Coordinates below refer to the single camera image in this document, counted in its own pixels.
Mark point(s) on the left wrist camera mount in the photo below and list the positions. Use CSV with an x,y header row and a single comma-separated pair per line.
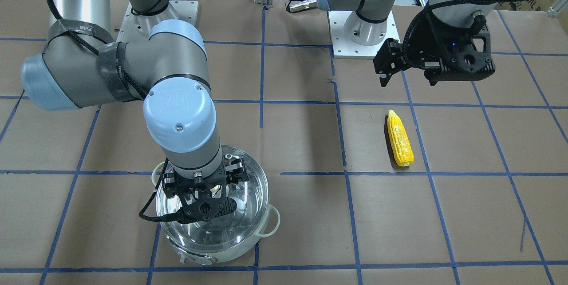
x,y
463,54

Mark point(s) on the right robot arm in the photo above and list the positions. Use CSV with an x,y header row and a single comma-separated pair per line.
x,y
166,69

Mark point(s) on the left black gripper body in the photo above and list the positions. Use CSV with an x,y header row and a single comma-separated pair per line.
x,y
421,49

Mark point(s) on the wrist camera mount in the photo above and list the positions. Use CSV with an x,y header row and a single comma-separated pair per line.
x,y
463,54
205,209

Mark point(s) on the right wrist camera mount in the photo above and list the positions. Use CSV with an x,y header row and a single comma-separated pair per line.
x,y
205,209

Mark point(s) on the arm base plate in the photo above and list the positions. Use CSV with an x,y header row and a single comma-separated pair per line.
x,y
137,28
353,38

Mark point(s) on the glass pot lid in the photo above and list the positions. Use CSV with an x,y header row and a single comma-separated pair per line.
x,y
213,200

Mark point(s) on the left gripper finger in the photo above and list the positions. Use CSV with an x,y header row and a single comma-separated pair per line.
x,y
389,60

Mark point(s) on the brown paper table cover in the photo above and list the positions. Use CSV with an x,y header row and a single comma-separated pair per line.
x,y
485,201

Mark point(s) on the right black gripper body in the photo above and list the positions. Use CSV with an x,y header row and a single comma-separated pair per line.
x,y
237,170

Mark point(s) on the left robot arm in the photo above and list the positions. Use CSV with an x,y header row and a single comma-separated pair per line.
x,y
377,11

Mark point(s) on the yellow corn cob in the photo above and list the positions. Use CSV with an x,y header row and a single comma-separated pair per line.
x,y
399,140

